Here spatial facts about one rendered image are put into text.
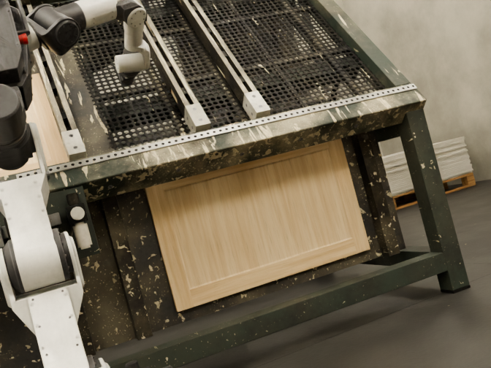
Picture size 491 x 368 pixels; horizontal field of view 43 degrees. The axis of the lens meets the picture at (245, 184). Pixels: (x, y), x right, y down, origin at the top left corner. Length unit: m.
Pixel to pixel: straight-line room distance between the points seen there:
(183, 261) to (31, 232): 0.93
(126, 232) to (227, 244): 0.41
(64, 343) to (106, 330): 0.84
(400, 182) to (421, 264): 4.06
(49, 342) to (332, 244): 1.44
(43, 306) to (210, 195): 1.05
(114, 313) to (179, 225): 0.42
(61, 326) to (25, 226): 0.28
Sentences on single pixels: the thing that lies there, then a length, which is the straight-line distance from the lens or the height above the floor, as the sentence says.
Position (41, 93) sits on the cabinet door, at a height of 1.23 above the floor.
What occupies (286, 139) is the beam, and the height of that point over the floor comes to 0.80.
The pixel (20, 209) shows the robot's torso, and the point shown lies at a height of 0.76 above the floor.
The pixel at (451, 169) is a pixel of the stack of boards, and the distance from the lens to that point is 7.16.
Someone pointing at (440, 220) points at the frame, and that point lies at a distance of 2.76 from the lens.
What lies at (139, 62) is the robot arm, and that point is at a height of 1.21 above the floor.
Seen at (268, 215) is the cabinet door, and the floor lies 0.52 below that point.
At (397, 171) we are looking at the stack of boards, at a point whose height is 0.39.
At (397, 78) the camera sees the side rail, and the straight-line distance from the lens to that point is 2.81.
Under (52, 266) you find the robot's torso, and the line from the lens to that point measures 1.69.
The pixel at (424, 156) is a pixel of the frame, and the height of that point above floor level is 0.59.
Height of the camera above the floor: 0.68
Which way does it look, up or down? level
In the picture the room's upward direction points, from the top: 15 degrees counter-clockwise
